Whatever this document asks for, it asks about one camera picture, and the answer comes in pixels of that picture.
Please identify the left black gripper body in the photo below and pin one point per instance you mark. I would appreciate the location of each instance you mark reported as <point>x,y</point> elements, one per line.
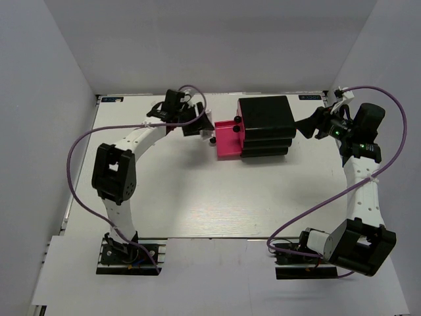
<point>187,112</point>

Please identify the pink bottom drawer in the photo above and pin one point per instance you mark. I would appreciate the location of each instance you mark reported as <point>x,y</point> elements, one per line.
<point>228,144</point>

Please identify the blue label sticker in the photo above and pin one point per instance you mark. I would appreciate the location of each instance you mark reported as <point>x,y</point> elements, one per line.
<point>111,99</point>
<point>310,97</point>

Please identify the blue label sticker left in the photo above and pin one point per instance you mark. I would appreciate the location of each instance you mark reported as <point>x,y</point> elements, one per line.
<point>111,99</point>

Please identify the blue label sticker right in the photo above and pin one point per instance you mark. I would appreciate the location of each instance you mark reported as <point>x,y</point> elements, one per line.
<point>310,97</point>

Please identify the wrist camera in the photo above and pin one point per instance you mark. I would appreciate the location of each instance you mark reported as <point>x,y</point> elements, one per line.
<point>189,93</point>
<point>343,97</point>

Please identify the black drawer organizer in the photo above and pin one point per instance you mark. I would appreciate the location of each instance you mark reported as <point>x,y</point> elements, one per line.
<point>269,126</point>

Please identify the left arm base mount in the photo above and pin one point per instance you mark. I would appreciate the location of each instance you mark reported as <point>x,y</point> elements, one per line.
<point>126,259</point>

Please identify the clear labelled makeup case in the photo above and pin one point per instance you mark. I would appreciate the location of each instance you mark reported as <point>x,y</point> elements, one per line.
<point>206,135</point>

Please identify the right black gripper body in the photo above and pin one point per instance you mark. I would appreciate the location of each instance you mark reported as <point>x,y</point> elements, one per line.
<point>333,125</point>

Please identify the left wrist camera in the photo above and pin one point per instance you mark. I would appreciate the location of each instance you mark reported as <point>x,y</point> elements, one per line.
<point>189,93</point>

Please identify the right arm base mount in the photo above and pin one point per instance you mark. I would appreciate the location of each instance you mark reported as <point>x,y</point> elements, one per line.
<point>293,262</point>

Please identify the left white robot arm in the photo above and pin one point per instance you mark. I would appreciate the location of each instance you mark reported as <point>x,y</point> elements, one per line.
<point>114,172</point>

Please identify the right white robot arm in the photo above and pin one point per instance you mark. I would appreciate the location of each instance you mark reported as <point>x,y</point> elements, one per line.
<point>361,243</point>

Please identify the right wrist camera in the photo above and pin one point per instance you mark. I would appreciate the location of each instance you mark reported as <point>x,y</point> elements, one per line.
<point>343,97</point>

